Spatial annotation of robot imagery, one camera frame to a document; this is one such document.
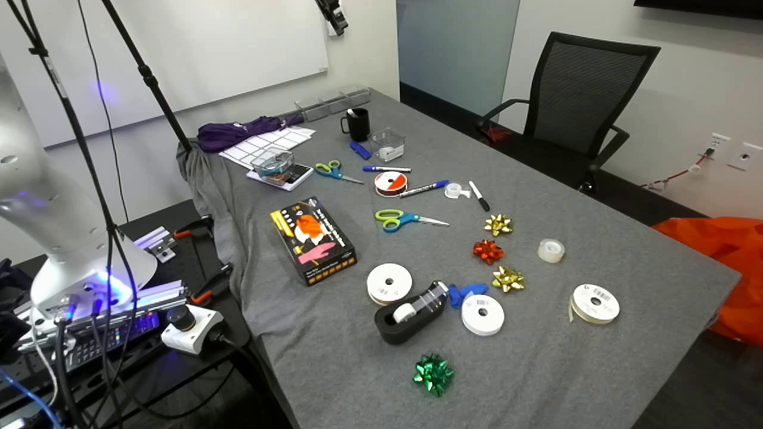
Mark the orange and white ribbon spool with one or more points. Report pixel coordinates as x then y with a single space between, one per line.
390 185

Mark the small blue object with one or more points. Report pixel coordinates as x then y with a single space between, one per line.
362 151

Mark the black glove box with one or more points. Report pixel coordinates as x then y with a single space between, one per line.
314 242

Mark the small white flat box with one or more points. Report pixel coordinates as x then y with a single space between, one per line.
287 179

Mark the white emergency stop box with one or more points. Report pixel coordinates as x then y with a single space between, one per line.
191 329

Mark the green and blue scissors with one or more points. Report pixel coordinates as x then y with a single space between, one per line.
391 221

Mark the blue capped silver marker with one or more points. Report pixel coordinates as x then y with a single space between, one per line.
390 167

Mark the blue pen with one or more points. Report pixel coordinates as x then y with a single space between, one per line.
425 189

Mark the clear plastic container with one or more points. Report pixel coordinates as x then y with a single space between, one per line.
390 148

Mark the teal and yellow scissors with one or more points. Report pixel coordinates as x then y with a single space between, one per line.
329 171

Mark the small clear tape roll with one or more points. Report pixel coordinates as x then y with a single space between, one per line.
457 191

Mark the black mug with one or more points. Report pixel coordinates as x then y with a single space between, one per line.
359 124

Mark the white marker pen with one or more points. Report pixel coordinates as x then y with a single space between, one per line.
481 197

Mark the black tape dispenser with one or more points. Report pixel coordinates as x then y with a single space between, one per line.
401 323

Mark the red gift bow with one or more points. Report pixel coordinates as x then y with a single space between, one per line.
487 251

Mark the blue gift bow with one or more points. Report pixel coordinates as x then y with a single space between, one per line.
465 295

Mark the gold gift bow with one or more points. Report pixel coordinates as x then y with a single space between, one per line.
500 226
510 281

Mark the clear glass bowl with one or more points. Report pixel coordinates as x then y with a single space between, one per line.
273 163

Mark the white grid paper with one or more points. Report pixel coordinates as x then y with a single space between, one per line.
266 145

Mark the purple cloth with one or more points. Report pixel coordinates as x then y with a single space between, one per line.
240 134

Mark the green gift bow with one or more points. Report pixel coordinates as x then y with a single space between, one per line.
432 375

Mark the frosted tape roll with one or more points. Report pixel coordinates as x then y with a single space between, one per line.
552 251

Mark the orange and black clamp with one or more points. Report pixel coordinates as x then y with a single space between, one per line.
191 229
211 286

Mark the grey table cloth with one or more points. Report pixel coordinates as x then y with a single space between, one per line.
515 358

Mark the white whiteboard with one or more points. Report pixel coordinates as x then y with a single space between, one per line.
240 48

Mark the white spool with gold ribbon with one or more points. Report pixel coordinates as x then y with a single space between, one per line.
595 304

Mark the black office chair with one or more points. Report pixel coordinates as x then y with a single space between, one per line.
587 97

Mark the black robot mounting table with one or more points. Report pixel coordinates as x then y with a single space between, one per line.
200 383

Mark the black tripod pole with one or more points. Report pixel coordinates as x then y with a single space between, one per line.
152 80
74 128

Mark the orange bag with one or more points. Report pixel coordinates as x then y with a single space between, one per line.
724 253

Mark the black mounted camera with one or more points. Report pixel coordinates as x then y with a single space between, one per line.
335 16

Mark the aluminium rail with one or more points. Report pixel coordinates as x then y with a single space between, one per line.
157 242
120 307

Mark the white wall outlet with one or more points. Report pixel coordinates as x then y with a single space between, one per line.
736 151

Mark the black wall screen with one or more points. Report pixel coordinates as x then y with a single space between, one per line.
700 5

